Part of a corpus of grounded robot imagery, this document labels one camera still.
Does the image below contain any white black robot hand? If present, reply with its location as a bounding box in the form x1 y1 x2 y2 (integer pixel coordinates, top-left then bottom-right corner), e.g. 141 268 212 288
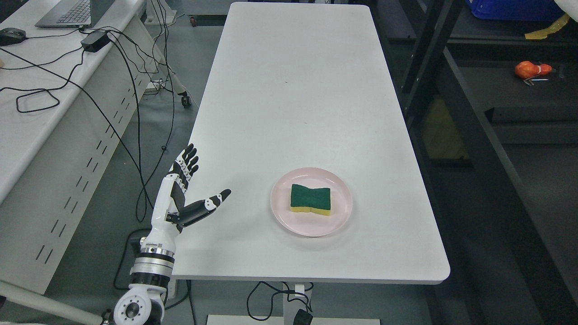
142 143 231 254

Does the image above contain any green yellow sponge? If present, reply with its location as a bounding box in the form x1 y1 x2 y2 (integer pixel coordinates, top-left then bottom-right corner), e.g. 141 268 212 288
290 184 331 216

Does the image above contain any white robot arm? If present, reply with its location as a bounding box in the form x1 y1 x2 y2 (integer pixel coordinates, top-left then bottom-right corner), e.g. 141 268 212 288
101 246 175 325

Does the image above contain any black metal shelf rack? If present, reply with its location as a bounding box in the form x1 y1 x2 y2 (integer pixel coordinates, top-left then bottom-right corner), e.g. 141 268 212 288
370 0 577 325

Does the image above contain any pink round plate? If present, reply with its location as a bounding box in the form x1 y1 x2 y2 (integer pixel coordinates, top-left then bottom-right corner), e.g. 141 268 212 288
270 168 353 238

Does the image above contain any white side desk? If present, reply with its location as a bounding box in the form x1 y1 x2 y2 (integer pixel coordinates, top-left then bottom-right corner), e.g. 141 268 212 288
0 0 155 294

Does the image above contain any white table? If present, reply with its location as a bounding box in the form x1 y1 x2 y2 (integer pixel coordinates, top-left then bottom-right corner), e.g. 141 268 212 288
173 2 450 284

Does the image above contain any black power adapter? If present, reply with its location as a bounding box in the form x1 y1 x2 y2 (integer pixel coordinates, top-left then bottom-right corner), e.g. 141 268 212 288
80 30 111 53

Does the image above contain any grey laptop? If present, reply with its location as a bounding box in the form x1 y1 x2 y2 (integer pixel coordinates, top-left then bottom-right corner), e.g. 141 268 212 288
35 0 114 28

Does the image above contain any black computer mouse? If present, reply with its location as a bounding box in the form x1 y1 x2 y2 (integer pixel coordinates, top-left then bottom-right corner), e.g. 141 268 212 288
0 28 27 47

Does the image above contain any orange toy object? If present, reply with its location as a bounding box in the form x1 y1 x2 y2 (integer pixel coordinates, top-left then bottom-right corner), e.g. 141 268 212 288
514 61 553 80

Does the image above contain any blue plastic bin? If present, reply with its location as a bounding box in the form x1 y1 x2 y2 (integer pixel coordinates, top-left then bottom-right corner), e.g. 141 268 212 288
465 0 565 22

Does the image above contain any yellow tape strip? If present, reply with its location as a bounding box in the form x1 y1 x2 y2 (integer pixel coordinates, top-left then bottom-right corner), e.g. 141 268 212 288
524 13 570 40

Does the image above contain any black cable under table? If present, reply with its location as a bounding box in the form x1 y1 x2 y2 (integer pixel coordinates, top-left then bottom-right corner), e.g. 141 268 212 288
246 281 314 325

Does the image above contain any black cable on desk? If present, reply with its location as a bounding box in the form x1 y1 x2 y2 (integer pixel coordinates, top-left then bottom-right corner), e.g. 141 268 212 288
0 27 177 223

